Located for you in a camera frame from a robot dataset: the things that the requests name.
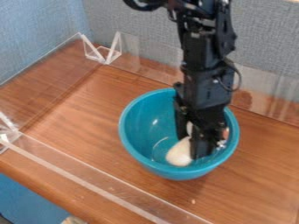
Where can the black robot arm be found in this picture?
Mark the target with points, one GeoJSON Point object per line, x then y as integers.
{"type": "Point", "coordinates": [206, 33]}

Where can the clear acrylic barrier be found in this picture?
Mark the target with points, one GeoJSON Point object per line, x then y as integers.
{"type": "Point", "coordinates": [51, 166]}
{"type": "Point", "coordinates": [43, 83]}
{"type": "Point", "coordinates": [267, 94]}

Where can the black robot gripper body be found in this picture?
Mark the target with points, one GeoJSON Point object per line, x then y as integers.
{"type": "Point", "coordinates": [203, 94]}

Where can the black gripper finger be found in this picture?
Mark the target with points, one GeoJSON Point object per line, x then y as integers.
{"type": "Point", "coordinates": [207, 131]}
{"type": "Point", "coordinates": [181, 112]}

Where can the clear acrylic front barrier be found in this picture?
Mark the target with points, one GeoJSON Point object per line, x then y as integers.
{"type": "Point", "coordinates": [51, 166]}

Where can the clear acrylic corner bracket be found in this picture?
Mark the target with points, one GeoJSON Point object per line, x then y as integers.
{"type": "Point", "coordinates": [102, 54]}

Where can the clear acrylic left barrier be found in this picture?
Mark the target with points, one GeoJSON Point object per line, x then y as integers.
{"type": "Point", "coordinates": [43, 83]}

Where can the clear acrylic back barrier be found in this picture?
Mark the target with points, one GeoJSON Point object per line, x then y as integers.
{"type": "Point", "coordinates": [267, 94]}

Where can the white brown toy mushroom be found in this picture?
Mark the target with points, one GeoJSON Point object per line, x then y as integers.
{"type": "Point", "coordinates": [179, 154]}

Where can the blue plastic bowl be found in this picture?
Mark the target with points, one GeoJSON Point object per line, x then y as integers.
{"type": "Point", "coordinates": [147, 134]}

